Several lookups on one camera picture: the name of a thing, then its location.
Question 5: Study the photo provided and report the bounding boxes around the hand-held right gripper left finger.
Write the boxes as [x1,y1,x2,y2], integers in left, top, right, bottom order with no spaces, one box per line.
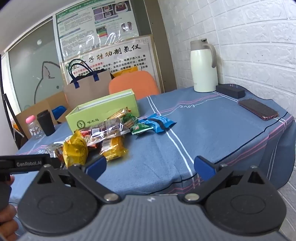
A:
[35,155,121,205]

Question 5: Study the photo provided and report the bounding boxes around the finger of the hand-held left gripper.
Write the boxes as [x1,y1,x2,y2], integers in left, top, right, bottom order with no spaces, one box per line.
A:
[49,157,63,169]

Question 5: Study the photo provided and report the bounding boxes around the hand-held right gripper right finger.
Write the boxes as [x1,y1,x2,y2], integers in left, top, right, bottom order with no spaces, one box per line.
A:
[178,156,267,204]

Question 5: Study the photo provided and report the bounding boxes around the silver foil snack packet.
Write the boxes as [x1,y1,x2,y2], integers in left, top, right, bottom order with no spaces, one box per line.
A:
[46,142,65,164]

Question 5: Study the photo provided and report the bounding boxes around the yellow snack packet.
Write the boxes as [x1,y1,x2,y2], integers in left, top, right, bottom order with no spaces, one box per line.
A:
[63,131,89,168]

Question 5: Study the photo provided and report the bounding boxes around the orange wafer packet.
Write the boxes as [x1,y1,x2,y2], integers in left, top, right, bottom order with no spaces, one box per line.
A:
[102,136,129,161]

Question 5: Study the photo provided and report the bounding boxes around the clear dark cake packet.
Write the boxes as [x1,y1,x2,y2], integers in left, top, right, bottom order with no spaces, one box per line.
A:
[108,125,132,138]
[91,126,110,140]

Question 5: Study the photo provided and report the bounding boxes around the clear oat bar packet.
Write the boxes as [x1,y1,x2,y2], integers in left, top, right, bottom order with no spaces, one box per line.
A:
[105,118,123,128]

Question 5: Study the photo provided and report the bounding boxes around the green cardboard box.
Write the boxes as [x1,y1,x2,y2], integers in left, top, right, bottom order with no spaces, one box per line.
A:
[65,89,141,135]

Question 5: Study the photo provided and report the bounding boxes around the dark green snack packet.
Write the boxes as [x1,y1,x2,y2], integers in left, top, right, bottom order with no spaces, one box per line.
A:
[121,115,139,128]

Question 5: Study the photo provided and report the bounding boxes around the green white candy packet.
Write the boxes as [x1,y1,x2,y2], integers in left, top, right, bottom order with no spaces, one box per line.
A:
[131,124,154,135]

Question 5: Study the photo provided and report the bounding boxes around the biscuit stick packet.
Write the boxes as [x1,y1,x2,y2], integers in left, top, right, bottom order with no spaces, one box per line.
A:
[107,107,132,119]

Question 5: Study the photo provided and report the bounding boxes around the blue snack packet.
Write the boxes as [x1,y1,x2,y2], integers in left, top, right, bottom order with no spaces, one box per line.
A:
[148,113,176,134]
[138,118,155,127]

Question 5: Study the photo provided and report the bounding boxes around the person's left hand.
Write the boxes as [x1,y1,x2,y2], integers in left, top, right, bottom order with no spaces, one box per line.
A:
[0,204,19,241]

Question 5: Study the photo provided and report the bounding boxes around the clear bottle pink lid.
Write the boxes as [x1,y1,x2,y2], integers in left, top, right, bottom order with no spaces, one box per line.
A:
[25,115,44,140]

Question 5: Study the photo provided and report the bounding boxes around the blue striped tablecloth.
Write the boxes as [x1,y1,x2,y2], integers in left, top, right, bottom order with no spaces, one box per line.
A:
[10,84,296,204]

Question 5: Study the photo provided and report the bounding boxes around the black cup with lid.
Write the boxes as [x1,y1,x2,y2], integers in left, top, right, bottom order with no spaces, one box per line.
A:
[37,110,56,137]

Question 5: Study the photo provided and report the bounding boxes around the black metal stand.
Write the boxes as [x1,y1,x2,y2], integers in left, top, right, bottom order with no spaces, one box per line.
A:
[2,93,22,149]

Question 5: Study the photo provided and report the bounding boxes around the blue chair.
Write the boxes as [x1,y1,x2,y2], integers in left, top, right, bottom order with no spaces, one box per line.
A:
[51,105,67,118]

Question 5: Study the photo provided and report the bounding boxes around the brown cardboard sheet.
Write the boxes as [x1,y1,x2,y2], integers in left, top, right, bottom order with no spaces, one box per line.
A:
[15,91,70,139]

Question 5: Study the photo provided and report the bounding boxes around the dark smartphone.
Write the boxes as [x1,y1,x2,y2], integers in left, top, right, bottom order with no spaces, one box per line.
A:
[238,98,279,121]

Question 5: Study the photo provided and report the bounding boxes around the black rectangular case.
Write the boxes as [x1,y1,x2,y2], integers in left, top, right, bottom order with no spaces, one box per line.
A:
[216,84,245,98]

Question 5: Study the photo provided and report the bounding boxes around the orange chair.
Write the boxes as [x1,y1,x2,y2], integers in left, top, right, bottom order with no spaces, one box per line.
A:
[109,71,162,95]

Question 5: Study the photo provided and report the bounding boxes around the frosted glass panel cat drawing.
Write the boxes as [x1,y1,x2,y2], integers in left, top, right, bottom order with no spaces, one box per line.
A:
[8,20,65,112]

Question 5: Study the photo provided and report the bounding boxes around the calligraphy poster board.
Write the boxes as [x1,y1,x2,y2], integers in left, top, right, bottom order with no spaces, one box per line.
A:
[60,35,162,93]

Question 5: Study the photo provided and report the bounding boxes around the brown paper bag blue handles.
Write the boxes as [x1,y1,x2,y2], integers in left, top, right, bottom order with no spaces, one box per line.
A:
[63,59,115,110]

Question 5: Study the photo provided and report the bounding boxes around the green white wall poster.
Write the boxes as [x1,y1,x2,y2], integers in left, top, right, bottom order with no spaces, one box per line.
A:
[53,0,140,62]

